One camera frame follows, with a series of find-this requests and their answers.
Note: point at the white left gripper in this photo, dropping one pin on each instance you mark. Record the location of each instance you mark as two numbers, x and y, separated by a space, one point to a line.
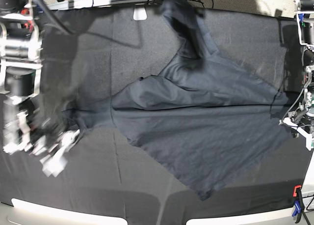
301 124

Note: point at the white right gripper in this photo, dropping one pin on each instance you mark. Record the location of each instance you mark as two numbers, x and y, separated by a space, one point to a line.
51 156

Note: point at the dark grey t-shirt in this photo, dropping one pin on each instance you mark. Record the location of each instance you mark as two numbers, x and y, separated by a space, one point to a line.
203 117

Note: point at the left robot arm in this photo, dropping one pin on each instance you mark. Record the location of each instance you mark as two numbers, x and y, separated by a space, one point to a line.
304 10

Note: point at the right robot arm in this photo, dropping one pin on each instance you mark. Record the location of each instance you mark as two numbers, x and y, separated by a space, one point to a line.
21 37

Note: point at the red blue clamp near right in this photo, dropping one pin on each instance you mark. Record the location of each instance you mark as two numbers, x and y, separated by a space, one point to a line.
299 208

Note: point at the black table cloth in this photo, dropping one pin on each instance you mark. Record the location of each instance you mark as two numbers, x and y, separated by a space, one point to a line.
108 177

